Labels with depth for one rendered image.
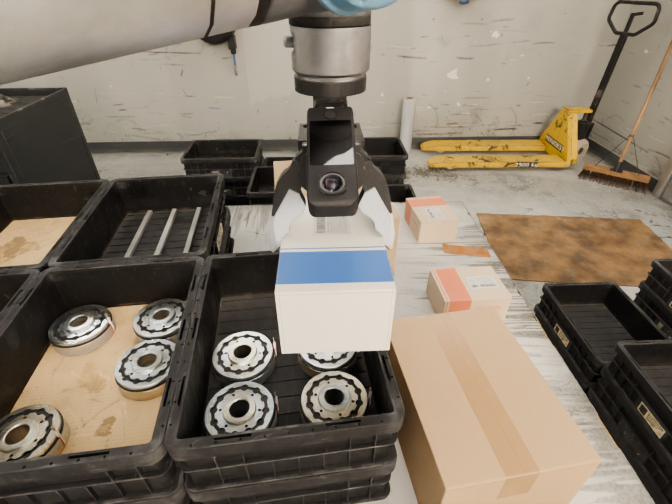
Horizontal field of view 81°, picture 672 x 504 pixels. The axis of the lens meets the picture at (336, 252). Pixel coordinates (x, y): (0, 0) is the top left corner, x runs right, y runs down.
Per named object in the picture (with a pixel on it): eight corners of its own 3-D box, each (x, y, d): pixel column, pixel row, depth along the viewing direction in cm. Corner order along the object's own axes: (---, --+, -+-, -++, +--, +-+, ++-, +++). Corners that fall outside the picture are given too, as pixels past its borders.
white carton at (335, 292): (389, 350, 44) (396, 289, 39) (281, 354, 44) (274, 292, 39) (369, 248, 60) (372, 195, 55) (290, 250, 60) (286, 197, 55)
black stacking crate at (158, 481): (182, 498, 53) (160, 454, 47) (-60, 532, 50) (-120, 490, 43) (215, 300, 85) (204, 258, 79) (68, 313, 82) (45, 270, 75)
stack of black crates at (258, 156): (270, 206, 257) (262, 138, 231) (265, 231, 232) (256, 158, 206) (208, 207, 255) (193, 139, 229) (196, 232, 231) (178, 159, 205)
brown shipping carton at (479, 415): (563, 512, 62) (603, 460, 52) (428, 539, 59) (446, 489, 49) (476, 360, 86) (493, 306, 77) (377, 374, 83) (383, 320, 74)
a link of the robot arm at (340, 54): (376, 28, 33) (279, 29, 33) (373, 86, 36) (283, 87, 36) (366, 20, 39) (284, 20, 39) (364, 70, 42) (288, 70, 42)
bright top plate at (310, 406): (371, 429, 56) (371, 427, 56) (300, 433, 56) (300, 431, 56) (363, 371, 65) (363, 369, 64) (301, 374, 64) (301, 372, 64)
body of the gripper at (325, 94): (360, 169, 50) (364, 65, 43) (367, 201, 43) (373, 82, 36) (299, 170, 50) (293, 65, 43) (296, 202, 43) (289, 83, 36)
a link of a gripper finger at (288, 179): (296, 222, 47) (337, 164, 43) (296, 230, 46) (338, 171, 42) (261, 203, 45) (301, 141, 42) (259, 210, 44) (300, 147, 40)
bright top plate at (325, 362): (358, 369, 65) (358, 366, 65) (297, 370, 65) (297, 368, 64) (354, 324, 73) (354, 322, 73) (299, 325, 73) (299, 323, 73)
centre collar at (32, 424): (26, 453, 53) (24, 450, 53) (-12, 454, 53) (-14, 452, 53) (46, 419, 57) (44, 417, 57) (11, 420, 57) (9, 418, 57)
